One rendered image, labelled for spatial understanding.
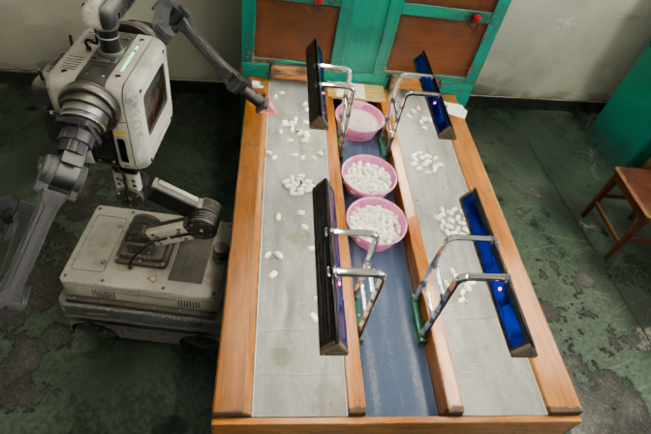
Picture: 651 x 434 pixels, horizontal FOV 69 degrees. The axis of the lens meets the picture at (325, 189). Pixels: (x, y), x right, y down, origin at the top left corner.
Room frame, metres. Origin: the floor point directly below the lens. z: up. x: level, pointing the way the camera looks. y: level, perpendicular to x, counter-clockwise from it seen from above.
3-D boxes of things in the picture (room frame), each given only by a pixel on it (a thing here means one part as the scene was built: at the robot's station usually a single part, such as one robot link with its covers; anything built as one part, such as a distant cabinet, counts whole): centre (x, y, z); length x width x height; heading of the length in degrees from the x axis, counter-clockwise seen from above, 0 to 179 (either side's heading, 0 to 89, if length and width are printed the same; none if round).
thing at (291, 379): (1.40, 0.11, 0.73); 1.81 x 0.30 x 0.02; 11
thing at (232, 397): (1.36, 0.32, 0.67); 1.81 x 0.12 x 0.19; 11
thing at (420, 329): (0.98, -0.52, 0.90); 0.20 x 0.19 x 0.45; 11
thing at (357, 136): (2.06, -0.10, 0.72); 0.27 x 0.27 x 0.10
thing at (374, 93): (2.28, -0.06, 0.77); 0.33 x 0.15 x 0.01; 101
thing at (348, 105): (1.85, 0.06, 0.90); 0.20 x 0.19 x 0.45; 11
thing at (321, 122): (1.84, 0.14, 1.08); 0.62 x 0.08 x 0.07; 11
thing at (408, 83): (2.40, -0.38, 0.83); 0.30 x 0.06 x 0.07; 101
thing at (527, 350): (1.00, -0.60, 1.08); 0.62 x 0.08 x 0.07; 11
